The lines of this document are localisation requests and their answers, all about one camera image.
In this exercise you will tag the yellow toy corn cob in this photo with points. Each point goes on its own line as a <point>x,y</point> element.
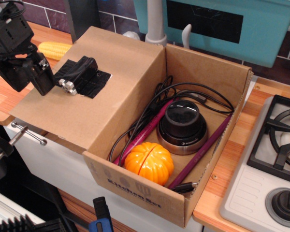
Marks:
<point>54,50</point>

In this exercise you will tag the black stove grate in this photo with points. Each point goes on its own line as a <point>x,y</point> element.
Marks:
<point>271,150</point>

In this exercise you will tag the black taped aluminium flap handle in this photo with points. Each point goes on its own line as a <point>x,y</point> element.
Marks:
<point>82,77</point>

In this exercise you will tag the grey toy faucet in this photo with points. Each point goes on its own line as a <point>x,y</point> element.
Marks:
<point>155,26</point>

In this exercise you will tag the magenta pencil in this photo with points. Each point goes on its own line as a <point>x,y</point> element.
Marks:
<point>201,152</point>
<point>141,128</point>

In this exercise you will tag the dark vertical post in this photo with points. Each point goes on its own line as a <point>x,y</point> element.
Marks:
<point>81,15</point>

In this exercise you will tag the magenta pencil left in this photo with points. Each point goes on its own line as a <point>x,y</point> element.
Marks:
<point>141,128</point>

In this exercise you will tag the magenta pencil right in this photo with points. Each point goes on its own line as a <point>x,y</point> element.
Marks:
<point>201,152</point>

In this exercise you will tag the metal clamp bar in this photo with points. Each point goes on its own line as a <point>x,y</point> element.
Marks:
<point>24,130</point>

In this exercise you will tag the brown cardboard kitchen set box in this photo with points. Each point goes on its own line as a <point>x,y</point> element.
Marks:
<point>136,68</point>

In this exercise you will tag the black stove knob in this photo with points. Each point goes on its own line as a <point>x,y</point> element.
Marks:
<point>277,204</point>

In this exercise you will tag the black silver 3D mouse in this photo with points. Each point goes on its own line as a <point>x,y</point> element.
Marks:
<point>183,129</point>

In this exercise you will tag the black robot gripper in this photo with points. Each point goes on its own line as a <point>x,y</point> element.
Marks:
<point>15,39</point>

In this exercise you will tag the white toy stove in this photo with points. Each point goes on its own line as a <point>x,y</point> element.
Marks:
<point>244,201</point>

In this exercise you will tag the orange toy pumpkin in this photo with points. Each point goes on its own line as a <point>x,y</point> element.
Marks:
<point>151,161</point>

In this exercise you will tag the blue black clamp handle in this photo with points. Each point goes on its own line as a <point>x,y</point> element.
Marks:
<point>103,223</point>

